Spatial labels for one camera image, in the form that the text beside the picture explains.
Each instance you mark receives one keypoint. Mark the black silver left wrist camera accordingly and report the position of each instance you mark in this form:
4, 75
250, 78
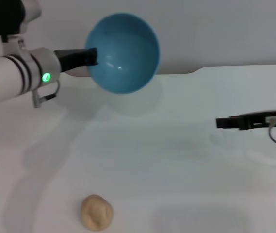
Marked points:
6, 17

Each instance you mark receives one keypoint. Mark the blue bowl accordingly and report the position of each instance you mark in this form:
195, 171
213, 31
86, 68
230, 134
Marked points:
128, 53

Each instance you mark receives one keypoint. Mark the silver left camera bracket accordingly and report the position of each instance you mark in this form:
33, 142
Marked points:
12, 44

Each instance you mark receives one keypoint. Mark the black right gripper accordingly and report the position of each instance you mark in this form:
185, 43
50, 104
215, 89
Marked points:
264, 119

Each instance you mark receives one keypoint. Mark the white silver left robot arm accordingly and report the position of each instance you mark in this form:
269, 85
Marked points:
14, 72

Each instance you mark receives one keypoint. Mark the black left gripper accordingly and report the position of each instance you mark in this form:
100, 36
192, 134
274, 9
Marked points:
71, 59

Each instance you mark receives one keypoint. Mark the beige egg yolk pastry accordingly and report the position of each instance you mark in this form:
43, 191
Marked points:
96, 212

